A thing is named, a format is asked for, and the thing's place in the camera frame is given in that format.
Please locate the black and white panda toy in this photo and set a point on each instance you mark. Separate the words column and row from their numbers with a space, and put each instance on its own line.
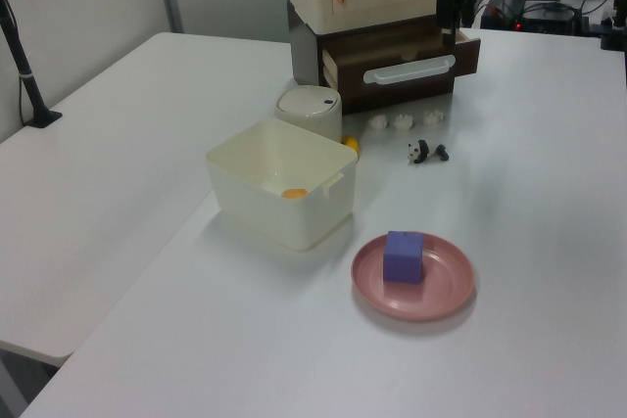
column 420, row 151

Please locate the small white flower toy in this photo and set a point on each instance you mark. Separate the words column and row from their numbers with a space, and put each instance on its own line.
column 433, row 117
column 378, row 122
column 403, row 122

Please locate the dark brown drawer cabinet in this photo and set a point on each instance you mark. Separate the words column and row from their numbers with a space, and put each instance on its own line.
column 303, row 51

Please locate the yellow toy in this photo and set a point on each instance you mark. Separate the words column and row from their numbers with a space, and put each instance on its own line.
column 352, row 144

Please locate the orange round toy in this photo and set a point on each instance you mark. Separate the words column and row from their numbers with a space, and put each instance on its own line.
column 294, row 193

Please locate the black electronics box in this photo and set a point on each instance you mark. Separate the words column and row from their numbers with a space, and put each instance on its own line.
column 539, row 19

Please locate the small white trash bin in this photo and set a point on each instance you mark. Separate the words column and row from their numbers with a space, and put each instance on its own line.
column 311, row 112

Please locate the purple cube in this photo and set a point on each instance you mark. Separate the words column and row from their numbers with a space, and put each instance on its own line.
column 402, row 264

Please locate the cream plastic storage box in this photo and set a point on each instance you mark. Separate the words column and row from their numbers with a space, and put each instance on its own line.
column 299, row 219

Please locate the pink plate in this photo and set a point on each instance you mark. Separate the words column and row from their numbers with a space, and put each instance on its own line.
column 431, row 298

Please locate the black clamp mount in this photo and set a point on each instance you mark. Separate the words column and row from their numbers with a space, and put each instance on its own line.
column 614, row 29

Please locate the black camera stand pole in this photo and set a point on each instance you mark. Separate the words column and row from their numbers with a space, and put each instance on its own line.
column 19, row 60

